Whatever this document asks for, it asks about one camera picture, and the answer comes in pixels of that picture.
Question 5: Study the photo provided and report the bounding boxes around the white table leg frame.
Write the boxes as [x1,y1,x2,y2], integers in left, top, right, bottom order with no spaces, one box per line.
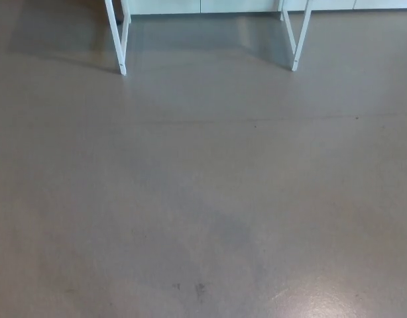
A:
[280,0,314,72]
[105,0,133,76]

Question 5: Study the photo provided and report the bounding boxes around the white cabinet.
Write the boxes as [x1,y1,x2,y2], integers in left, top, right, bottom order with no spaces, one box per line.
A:
[127,0,407,16]

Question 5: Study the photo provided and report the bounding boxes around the white left table leg frame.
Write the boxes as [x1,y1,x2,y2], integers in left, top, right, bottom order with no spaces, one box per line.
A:
[105,0,133,76]

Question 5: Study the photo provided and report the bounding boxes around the white right table leg frame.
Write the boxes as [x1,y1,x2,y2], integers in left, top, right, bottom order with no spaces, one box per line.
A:
[280,0,314,72]

